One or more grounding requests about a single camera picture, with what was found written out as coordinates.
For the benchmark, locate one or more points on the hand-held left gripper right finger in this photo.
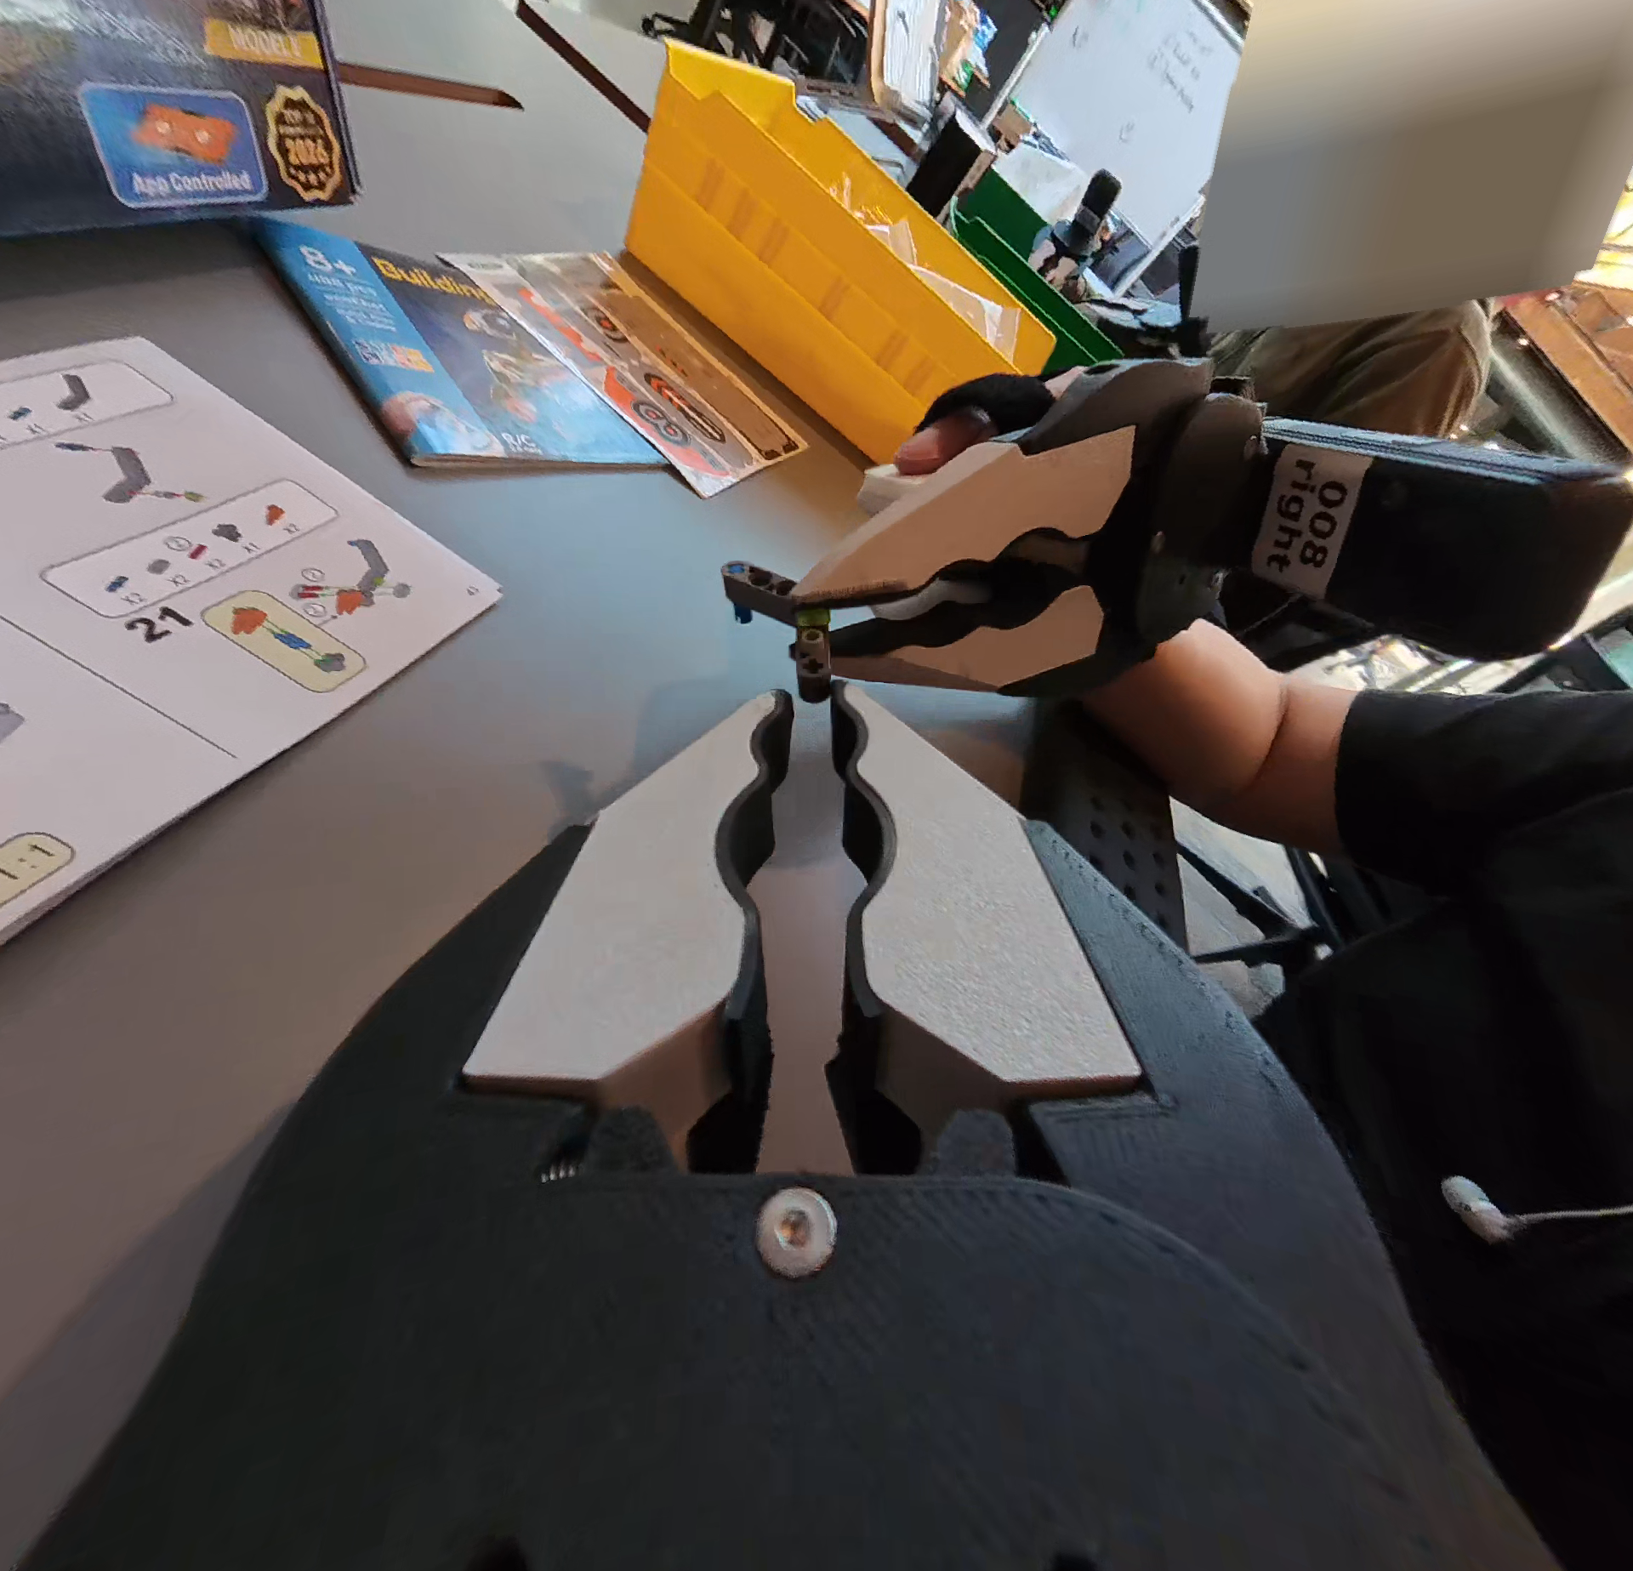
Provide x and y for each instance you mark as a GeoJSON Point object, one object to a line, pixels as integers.
{"type": "Point", "coordinates": [996, 960]}

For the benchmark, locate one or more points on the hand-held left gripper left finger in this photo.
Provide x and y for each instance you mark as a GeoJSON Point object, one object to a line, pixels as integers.
{"type": "Point", "coordinates": [613, 960]}

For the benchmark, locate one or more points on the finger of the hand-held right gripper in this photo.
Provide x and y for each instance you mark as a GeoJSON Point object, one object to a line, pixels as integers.
{"type": "Point", "coordinates": [1033, 640]}
{"type": "Point", "coordinates": [996, 501]}

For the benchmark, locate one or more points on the dark grey angled building beam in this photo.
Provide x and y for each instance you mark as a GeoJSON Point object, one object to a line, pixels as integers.
{"type": "Point", "coordinates": [814, 673]}

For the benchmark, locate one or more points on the person's right forearm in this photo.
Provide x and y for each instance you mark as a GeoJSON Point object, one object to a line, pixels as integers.
{"type": "Point", "coordinates": [1225, 730]}

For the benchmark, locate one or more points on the person's right hand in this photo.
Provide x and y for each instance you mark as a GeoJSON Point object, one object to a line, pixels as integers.
{"type": "Point", "coordinates": [931, 452]}

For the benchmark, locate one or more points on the black perforated panel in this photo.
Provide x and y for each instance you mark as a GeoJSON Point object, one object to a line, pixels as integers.
{"type": "Point", "coordinates": [1123, 832]}

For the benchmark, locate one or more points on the clear plastic bags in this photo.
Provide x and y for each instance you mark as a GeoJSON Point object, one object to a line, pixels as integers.
{"type": "Point", "coordinates": [945, 295]}

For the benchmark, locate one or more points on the green plastic bin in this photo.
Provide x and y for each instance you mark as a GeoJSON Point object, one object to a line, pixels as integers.
{"type": "Point", "coordinates": [1021, 283]}

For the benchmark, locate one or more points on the black box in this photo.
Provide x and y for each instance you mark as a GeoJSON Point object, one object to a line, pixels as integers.
{"type": "Point", "coordinates": [952, 162]}

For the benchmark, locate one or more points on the sticker sheet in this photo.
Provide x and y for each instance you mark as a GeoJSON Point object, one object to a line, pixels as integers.
{"type": "Point", "coordinates": [664, 385]}

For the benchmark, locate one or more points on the yellow plastic bin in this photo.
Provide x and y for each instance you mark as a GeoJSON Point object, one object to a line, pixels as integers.
{"type": "Point", "coordinates": [741, 232]}

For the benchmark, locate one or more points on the person's black shirt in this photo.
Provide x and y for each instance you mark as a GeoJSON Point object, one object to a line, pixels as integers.
{"type": "Point", "coordinates": [1506, 960]}

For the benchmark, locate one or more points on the white whiteboard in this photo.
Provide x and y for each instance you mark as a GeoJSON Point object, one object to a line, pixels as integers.
{"type": "Point", "coordinates": [1149, 66]}

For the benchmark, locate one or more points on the wooden board with paper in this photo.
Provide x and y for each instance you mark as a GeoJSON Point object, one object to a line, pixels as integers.
{"type": "Point", "coordinates": [912, 15]}

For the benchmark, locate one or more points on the open instruction booklet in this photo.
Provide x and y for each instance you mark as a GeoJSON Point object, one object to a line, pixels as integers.
{"type": "Point", "coordinates": [191, 654]}

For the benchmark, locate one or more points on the small blue booklet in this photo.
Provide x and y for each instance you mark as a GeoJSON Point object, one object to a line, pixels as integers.
{"type": "Point", "coordinates": [446, 360]}

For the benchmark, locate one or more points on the blue robot kit box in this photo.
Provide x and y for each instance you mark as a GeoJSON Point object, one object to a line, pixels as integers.
{"type": "Point", "coordinates": [154, 66]}

